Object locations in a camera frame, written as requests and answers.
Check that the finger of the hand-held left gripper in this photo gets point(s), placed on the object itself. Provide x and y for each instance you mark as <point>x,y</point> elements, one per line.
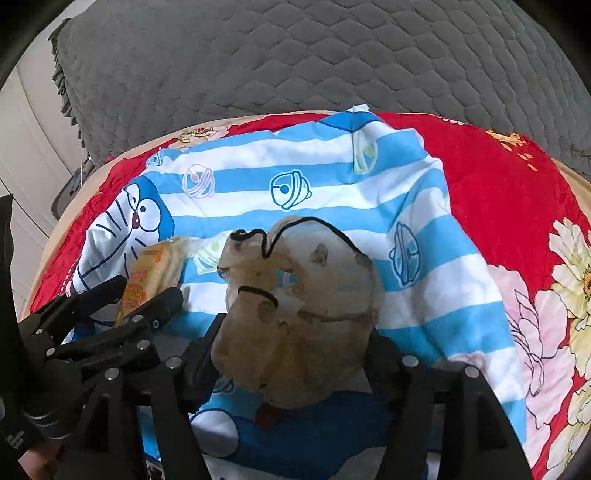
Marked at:
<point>154,311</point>
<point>92,297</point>

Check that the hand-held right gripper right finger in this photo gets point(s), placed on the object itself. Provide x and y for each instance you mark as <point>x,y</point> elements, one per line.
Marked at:
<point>388,365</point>

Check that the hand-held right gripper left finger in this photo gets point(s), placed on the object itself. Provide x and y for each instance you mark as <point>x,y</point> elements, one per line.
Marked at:
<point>198,364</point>

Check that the yellow rice cracker packet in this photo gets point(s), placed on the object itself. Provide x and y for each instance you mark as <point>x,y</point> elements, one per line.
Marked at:
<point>157,267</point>

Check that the beige plush toy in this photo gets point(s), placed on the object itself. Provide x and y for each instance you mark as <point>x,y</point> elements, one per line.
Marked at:
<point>300,346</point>

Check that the dark grey stool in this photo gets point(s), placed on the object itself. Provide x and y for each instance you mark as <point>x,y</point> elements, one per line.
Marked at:
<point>69,189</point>

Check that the white wardrobe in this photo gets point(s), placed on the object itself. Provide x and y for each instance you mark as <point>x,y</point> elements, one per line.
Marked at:
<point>32,152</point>

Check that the blue striped cartoon cloth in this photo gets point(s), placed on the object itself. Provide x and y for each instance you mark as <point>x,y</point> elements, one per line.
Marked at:
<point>323,203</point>

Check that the red floral blanket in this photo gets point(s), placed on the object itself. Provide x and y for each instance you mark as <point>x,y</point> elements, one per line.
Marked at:
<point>498,194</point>

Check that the grey quilted cover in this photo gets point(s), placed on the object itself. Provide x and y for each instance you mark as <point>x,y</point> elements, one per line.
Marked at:
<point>300,55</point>

